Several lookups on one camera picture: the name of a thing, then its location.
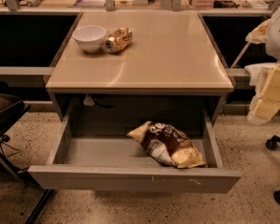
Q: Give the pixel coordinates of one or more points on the crushed gold soda can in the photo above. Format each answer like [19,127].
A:
[118,40]

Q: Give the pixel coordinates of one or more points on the black office chair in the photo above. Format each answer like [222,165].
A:
[12,108]

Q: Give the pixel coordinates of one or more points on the grey counter cabinet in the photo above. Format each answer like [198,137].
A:
[171,53]

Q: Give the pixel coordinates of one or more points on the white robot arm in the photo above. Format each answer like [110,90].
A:
[272,43]

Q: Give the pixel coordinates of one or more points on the white bowl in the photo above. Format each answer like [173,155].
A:
[90,37]

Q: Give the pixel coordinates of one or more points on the white chair armrest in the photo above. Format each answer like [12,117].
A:
[254,69]

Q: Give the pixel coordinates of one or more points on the brown chip bag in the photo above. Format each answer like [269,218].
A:
[167,145]

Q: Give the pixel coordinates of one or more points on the white tag under counter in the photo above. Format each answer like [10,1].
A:
[88,101]

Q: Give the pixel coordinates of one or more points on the grey open drawer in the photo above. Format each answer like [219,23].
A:
[94,152]

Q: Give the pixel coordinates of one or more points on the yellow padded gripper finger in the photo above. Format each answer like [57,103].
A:
[258,34]
[266,102]

